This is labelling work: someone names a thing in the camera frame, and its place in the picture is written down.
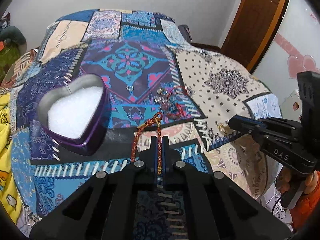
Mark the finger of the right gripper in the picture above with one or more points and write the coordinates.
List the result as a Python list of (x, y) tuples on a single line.
[(238, 122), (252, 131)]

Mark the yellow cartoon blanket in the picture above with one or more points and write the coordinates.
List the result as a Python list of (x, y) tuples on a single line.
[(9, 195)]

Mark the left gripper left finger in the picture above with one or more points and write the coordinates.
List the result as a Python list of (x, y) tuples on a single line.
[(155, 149)]

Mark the purple heart-shaped jewelry box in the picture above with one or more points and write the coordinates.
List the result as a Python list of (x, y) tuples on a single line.
[(76, 114)]

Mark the gold earring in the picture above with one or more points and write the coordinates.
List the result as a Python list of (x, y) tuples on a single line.
[(223, 129)]

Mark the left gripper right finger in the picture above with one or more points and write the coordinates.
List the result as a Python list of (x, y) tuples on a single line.
[(165, 150)]

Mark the silver crystal earrings pile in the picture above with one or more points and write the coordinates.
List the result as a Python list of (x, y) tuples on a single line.
[(164, 99)]

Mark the pile of clothes and boxes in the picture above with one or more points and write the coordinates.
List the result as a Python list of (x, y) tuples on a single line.
[(13, 44)]

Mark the blue patchwork blanket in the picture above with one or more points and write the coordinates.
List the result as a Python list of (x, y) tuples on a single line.
[(135, 53)]

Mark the orange clothed person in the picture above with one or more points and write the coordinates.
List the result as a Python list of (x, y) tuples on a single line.
[(308, 200)]

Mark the brown wooden door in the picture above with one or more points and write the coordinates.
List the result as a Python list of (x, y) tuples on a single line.
[(252, 31)]

